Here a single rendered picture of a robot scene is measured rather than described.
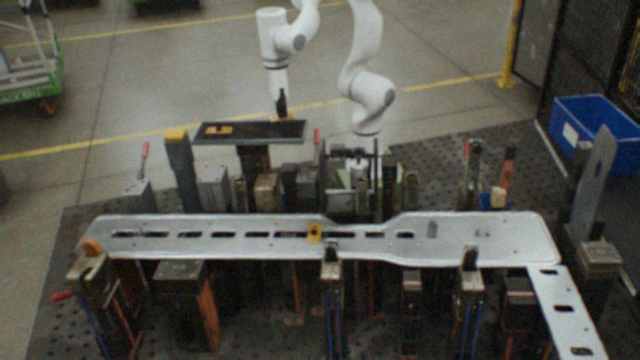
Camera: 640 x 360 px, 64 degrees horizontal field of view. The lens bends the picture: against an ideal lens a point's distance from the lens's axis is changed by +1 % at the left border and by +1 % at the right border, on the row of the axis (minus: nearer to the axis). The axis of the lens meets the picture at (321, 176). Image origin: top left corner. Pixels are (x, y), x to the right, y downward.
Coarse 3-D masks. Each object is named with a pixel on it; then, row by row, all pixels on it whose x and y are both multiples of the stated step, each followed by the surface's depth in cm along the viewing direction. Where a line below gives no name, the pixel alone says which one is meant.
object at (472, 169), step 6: (468, 144) 147; (474, 144) 146; (480, 144) 146; (468, 150) 148; (474, 150) 144; (480, 150) 144; (468, 156) 148; (474, 156) 149; (480, 156) 148; (468, 162) 149; (474, 162) 150; (468, 168) 150; (474, 168) 150; (468, 174) 150; (474, 174) 151; (468, 180) 151; (474, 180) 152; (474, 186) 153; (474, 192) 153
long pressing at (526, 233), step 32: (96, 224) 159; (128, 224) 158; (160, 224) 158; (192, 224) 157; (224, 224) 156; (256, 224) 155; (288, 224) 154; (320, 224) 153; (384, 224) 151; (416, 224) 151; (448, 224) 150; (480, 224) 149; (512, 224) 148; (544, 224) 148; (128, 256) 147; (160, 256) 146; (192, 256) 145; (224, 256) 145; (256, 256) 144; (288, 256) 143; (320, 256) 142; (352, 256) 142; (384, 256) 141; (416, 256) 140; (448, 256) 139; (480, 256) 138; (512, 256) 138; (544, 256) 137
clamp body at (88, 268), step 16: (80, 256) 139; (80, 272) 134; (96, 272) 134; (112, 272) 143; (80, 288) 134; (96, 288) 134; (112, 288) 143; (80, 304) 138; (96, 304) 137; (112, 304) 144; (112, 320) 146; (128, 320) 152; (96, 336) 147; (112, 336) 146; (128, 336) 152; (144, 336) 160; (112, 352) 150; (128, 352) 152
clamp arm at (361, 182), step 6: (360, 180) 154; (366, 180) 154; (360, 186) 154; (366, 186) 155; (360, 192) 156; (366, 192) 156; (360, 198) 156; (366, 198) 156; (360, 204) 157; (366, 204) 157; (360, 210) 158; (366, 210) 158
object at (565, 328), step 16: (528, 272) 133; (560, 272) 132; (544, 288) 128; (560, 288) 128; (544, 304) 124; (560, 304) 124; (576, 304) 123; (544, 320) 121; (560, 320) 120; (576, 320) 119; (560, 336) 116; (576, 336) 116; (592, 336) 116; (560, 352) 113
